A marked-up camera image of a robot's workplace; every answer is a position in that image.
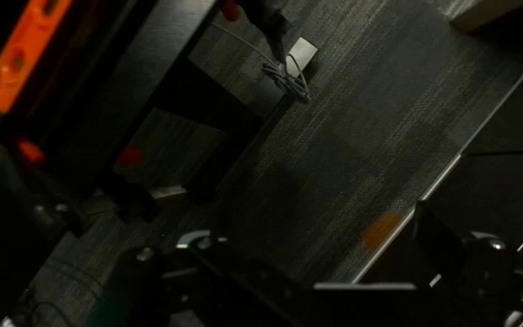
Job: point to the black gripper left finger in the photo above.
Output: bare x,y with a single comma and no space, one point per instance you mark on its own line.
205,279

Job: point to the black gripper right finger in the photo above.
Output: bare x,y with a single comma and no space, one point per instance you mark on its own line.
481,274

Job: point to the closed black drawer cabinet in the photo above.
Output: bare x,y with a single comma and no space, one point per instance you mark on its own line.
479,194

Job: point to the orange spirit level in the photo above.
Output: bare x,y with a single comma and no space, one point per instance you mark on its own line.
36,30

